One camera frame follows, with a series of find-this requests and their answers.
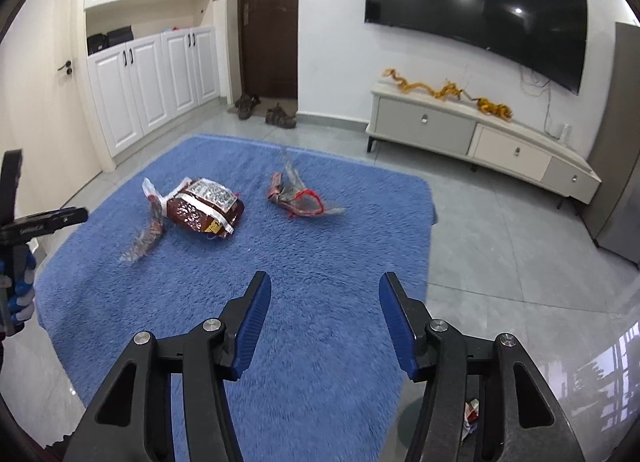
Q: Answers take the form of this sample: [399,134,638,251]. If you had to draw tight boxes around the red-edged clear wrapper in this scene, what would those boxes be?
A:
[266,144,348,220]

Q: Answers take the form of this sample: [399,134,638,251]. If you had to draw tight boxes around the clear strip wrapper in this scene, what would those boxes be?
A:
[118,177,168,265]

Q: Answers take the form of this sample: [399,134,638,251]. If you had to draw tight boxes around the small red white wrapper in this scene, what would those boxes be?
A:
[464,398,482,439]

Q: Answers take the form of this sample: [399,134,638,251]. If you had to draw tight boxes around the person's left hand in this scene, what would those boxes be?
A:
[0,241,37,337]

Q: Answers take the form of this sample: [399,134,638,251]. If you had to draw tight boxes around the golden dragon ornament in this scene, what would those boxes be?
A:
[382,68,473,102]

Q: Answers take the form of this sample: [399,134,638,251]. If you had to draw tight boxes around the dark brown entrance door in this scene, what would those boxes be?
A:
[236,0,301,101]

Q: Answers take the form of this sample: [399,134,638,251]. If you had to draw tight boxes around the black box on cupboard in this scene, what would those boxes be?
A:
[106,26,135,47]

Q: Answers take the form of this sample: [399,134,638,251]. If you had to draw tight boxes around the white television cabinet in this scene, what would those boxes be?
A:
[365,79,602,205]

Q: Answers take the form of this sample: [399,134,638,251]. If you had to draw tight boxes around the brown snack packet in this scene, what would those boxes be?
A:
[162,177,246,241]

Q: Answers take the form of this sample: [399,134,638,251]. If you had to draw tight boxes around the hanging television cables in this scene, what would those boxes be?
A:
[517,64,553,127]

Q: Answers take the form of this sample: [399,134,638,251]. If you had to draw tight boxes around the black wall television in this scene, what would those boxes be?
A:
[364,0,588,95]

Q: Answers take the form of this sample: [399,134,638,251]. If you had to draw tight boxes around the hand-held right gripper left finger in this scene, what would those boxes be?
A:
[65,271,273,462]

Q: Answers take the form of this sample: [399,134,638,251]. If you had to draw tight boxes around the golden tiger ornament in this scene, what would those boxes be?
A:
[476,96,514,121]

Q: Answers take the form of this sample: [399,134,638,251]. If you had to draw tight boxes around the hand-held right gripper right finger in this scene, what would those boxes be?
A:
[378,271,587,462]

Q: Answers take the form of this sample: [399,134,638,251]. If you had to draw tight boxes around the blue shaggy rug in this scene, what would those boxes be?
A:
[35,134,438,462]

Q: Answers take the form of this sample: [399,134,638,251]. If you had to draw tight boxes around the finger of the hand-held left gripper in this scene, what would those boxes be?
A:
[47,207,90,232]

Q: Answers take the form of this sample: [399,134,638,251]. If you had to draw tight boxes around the white lower cabinets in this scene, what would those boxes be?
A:
[86,26,221,159]

